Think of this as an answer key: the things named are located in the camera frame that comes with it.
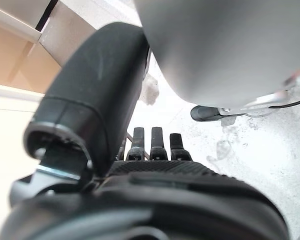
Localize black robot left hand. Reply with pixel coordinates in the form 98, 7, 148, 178
0, 21, 289, 240

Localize black robot left foot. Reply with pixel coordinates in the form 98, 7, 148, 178
190, 104, 246, 123

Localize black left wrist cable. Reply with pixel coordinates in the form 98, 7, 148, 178
269, 95, 300, 110

